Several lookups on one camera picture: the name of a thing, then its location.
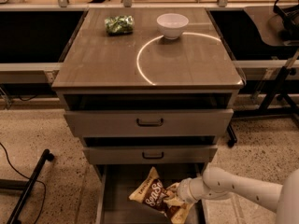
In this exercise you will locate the top drawer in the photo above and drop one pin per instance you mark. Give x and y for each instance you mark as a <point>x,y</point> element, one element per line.
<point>148,123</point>

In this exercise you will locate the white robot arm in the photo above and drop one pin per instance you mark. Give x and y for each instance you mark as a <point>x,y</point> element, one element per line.
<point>283,199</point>

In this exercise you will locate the green snack bag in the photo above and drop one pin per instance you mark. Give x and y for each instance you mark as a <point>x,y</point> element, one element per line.
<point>119,25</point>

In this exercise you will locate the black floor stand leg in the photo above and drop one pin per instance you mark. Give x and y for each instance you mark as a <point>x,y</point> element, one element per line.
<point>24,186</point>

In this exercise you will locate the black caster leg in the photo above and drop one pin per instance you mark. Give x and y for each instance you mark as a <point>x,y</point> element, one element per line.
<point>232,141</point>

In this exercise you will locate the bottom drawer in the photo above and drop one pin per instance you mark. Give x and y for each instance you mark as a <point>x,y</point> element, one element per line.
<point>119,181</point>

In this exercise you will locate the brown chip bag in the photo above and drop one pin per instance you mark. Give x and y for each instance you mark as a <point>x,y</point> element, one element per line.
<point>152,192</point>

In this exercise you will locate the grey drawer cabinet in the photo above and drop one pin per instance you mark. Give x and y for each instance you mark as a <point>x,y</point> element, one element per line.
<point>145,71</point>

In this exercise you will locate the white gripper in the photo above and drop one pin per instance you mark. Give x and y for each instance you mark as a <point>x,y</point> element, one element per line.
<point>185,190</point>

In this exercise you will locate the black headphones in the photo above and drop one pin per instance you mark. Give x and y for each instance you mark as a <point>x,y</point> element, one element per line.
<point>289,16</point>

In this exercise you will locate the black table frame leg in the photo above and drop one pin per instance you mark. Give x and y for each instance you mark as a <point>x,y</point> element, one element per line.
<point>277,90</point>

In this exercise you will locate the white bowl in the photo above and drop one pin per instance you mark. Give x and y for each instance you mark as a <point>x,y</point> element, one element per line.
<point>172,25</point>

